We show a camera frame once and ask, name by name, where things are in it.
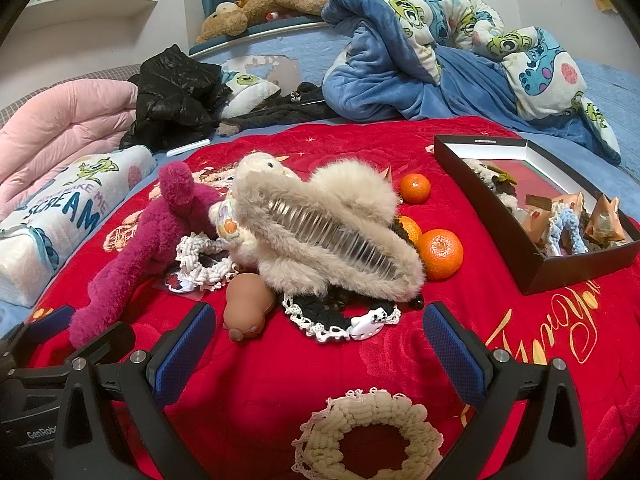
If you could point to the blue bed sheet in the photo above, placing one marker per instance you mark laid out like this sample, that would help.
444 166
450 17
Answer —
600 80

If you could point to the white plush toy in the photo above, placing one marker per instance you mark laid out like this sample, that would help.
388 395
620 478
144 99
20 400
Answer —
257 166

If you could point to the white wall shelf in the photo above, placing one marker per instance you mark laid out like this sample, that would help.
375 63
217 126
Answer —
100 7

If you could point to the white and black scrunchie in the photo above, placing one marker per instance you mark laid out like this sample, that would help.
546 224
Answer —
480 170

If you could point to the brown plush toy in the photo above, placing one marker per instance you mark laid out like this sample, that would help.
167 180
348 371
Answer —
280 2

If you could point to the tangerine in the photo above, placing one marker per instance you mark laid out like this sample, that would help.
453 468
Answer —
440 254
411 229
415 187

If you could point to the grey curved bed rail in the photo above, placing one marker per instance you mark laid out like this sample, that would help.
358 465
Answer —
260 30

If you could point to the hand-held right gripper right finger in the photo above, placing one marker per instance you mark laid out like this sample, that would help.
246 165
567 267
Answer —
455 355

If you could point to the dark garment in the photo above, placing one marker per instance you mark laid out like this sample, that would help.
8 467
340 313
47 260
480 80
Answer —
280 110

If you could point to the red printed blanket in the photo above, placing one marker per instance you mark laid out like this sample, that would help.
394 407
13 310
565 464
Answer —
260 385

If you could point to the brown squishy toy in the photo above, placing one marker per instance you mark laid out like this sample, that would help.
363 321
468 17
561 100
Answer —
247 305

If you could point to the beige furry hair claw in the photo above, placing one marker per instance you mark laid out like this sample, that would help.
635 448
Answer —
350 190

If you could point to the blue cartoon blanket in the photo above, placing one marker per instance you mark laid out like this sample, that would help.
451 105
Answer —
390 60

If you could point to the magenta plush toy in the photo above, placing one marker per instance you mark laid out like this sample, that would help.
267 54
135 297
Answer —
130 255

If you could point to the pink quilt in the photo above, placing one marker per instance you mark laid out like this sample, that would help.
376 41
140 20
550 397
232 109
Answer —
60 120

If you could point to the beige crochet scrunchie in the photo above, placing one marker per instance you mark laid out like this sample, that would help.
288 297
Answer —
320 430

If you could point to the black cardboard box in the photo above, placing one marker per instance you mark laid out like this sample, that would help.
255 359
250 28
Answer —
575 275

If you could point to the clear sleeved badge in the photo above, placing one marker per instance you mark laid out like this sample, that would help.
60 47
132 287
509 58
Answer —
175 285

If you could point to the long white cartoon pillow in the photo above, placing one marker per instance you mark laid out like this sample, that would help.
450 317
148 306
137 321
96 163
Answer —
65 220

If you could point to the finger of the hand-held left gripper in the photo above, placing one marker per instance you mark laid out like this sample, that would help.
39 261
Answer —
50 320
110 340

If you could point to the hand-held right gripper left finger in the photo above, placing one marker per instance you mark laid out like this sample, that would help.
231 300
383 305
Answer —
185 350

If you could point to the orange snack packet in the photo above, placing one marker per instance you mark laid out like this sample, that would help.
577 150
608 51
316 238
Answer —
537 215
605 222
574 202

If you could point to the black scrunchie with white lace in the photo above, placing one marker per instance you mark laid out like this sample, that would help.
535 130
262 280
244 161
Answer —
320 315

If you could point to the white crochet scrunchie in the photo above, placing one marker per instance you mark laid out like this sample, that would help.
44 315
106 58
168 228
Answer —
192 255

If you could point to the white stick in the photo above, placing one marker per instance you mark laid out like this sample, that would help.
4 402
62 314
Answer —
187 148

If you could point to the black puffer jacket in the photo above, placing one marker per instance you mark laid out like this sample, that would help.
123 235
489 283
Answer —
170 95

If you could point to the small cartoon pillow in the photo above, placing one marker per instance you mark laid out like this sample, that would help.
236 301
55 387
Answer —
245 90

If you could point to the light blue crochet scrunchie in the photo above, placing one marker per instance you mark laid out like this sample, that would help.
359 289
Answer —
562 235

